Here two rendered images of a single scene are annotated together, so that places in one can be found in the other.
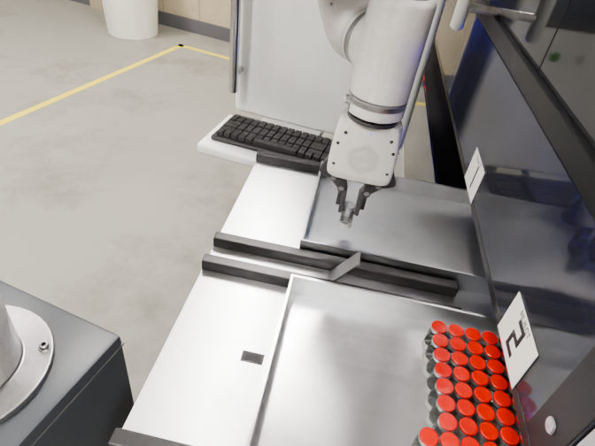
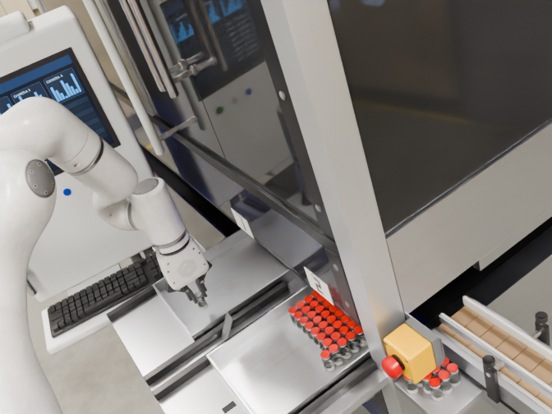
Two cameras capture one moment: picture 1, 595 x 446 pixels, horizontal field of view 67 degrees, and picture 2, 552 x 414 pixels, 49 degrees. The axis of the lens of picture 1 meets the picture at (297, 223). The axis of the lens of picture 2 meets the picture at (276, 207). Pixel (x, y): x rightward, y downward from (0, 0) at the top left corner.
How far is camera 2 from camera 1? 0.74 m
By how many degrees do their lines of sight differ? 21
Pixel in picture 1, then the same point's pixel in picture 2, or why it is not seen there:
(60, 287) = not seen: outside the picture
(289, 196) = (155, 322)
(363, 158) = (186, 267)
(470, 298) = (296, 282)
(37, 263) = not seen: outside the picture
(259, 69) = (39, 262)
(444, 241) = (259, 265)
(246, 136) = (77, 314)
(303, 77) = (76, 241)
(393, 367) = (291, 347)
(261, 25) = not seen: hidden behind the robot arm
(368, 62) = (154, 227)
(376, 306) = (259, 329)
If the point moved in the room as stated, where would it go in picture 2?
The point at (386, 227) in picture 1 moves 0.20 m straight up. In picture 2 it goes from (224, 287) to (197, 229)
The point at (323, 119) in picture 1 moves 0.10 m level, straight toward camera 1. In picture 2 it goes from (113, 255) to (126, 268)
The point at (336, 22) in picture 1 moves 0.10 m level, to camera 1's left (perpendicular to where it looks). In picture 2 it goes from (117, 219) to (77, 245)
